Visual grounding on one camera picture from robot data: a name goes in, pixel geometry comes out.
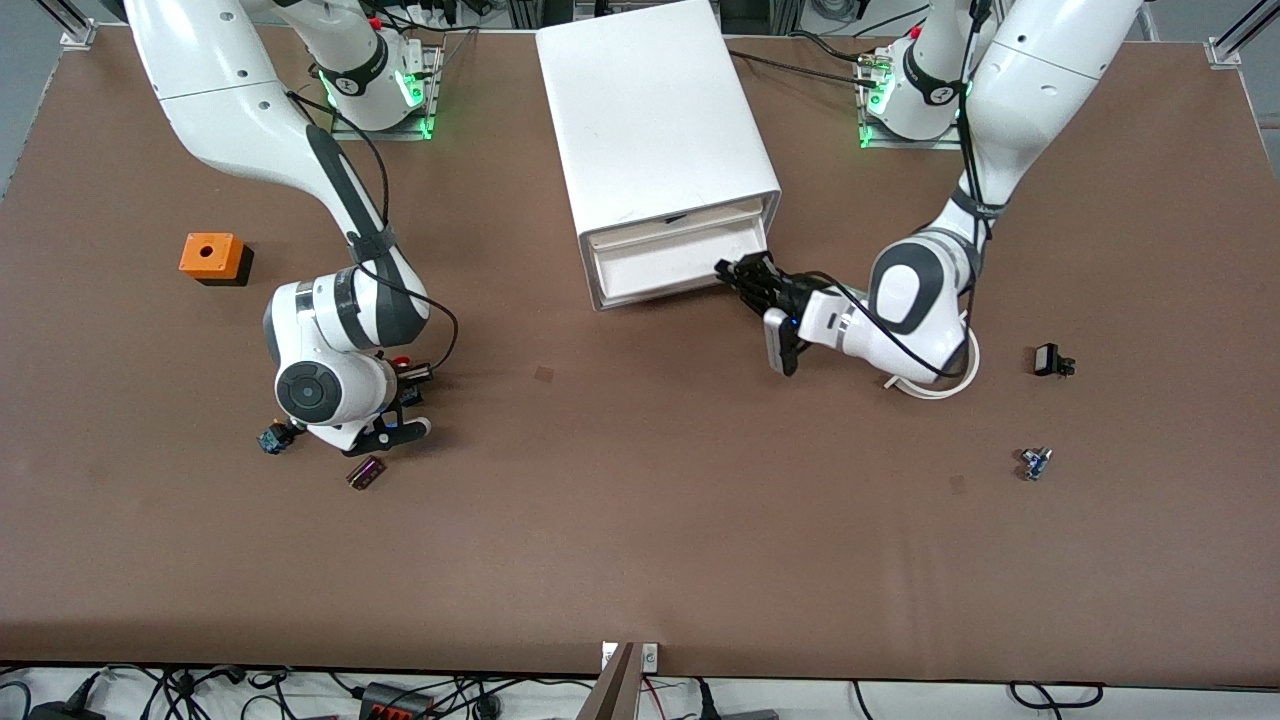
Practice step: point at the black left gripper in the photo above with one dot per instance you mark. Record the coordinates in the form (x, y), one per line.
(782, 292)

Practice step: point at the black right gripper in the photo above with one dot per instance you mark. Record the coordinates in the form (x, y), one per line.
(408, 392)

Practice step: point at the white plastic drawer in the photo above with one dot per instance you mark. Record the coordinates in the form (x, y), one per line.
(640, 232)
(670, 270)

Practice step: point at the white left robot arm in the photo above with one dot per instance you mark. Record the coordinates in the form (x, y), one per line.
(1040, 80)

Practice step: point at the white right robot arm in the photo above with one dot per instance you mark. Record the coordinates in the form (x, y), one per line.
(230, 100)

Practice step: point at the green push button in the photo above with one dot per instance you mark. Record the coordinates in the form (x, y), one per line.
(272, 440)

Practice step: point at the white drawer cabinet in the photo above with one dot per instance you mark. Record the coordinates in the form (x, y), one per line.
(650, 110)

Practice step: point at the small purple electronic module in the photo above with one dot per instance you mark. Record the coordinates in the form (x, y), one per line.
(366, 473)

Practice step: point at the white curved plastic arc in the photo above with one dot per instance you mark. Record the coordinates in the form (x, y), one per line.
(968, 375)

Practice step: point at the black power strip red switches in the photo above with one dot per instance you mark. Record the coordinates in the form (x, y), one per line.
(395, 703)

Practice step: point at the small blue metal component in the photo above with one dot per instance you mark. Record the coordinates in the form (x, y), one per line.
(1035, 463)

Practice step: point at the black power adapter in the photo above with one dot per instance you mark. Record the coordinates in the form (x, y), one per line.
(65, 711)

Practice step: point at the orange button enclosure box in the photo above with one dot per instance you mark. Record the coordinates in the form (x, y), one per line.
(208, 255)

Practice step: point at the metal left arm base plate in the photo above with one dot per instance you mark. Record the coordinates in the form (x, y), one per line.
(950, 142)

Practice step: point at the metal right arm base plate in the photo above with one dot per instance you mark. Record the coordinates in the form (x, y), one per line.
(432, 100)

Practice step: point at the black square switch white face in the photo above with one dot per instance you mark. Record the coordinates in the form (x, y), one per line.
(1047, 360)

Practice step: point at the small white bracket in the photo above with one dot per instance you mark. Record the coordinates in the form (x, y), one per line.
(650, 656)
(608, 655)

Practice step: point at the brown wooden post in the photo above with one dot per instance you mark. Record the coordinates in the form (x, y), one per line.
(612, 695)

